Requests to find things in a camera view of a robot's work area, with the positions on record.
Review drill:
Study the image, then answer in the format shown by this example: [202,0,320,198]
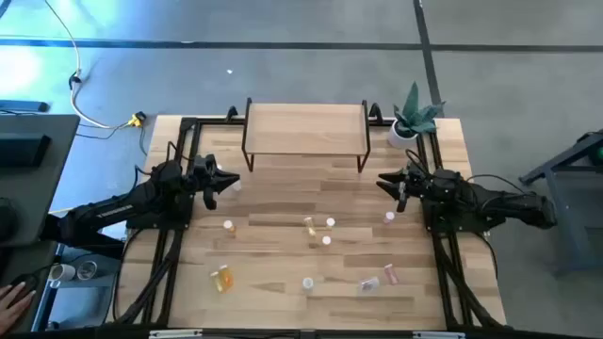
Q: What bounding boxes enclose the black computer mouse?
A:
[7,271,41,307]

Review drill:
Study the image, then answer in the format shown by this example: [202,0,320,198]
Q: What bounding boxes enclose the white power cable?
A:
[44,0,138,131]

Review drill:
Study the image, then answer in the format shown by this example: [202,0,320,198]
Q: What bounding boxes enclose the black aluminium rig frame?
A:
[110,112,508,331]

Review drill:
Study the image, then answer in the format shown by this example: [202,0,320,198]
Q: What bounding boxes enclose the white paper cup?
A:
[49,263,76,283]

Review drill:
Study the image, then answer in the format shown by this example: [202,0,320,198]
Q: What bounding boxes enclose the green plant in white pot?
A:
[386,81,447,151]

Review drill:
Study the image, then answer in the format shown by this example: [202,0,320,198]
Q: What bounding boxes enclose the black rectangular box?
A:
[0,133,52,170]

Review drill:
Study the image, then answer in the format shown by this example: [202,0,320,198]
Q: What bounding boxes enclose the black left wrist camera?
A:
[203,186,219,212]

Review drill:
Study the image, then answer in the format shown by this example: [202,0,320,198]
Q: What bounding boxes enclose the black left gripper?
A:
[189,153,241,197]

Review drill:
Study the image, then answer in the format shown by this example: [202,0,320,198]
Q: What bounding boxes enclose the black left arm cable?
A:
[134,139,192,179]

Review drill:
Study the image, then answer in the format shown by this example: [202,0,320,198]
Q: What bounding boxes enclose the dark flat floor bar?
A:
[0,99,51,114]

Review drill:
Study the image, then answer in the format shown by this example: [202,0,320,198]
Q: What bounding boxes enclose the person's hand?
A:
[0,281,38,333]

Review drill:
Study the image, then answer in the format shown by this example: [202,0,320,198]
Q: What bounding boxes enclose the black floor tape strip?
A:
[412,0,447,107]
[0,38,603,53]

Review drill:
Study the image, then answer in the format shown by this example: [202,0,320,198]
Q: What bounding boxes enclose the black metal beam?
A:
[40,225,126,260]

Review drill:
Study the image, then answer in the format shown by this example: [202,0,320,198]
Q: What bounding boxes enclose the wooden shelf riser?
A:
[240,97,372,174]

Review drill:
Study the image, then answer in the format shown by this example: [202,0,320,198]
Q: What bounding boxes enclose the grey metal cart frame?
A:
[517,129,603,277]

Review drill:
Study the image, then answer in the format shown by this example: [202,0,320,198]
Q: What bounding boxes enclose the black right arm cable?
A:
[404,148,536,195]

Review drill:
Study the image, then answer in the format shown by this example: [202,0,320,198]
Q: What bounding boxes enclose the black side desk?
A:
[0,112,81,249]

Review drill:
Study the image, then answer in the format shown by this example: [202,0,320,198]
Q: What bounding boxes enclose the silver frame bracket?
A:
[149,329,204,339]
[413,331,466,339]

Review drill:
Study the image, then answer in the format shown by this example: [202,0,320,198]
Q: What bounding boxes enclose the clear bottle blue pills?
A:
[358,276,381,294]

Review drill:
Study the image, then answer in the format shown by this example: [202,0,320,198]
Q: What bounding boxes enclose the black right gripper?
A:
[375,164,435,201]

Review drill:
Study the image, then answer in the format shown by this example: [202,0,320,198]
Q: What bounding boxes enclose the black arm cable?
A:
[404,148,536,195]
[134,139,192,179]

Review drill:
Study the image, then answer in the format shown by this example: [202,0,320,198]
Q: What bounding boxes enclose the grey metal cup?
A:
[75,260,99,282]

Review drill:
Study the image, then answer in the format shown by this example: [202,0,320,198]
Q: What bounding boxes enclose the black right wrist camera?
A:
[396,181,409,214]

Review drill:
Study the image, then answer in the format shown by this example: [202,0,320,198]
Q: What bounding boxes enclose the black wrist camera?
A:
[203,186,219,212]
[396,181,409,214]

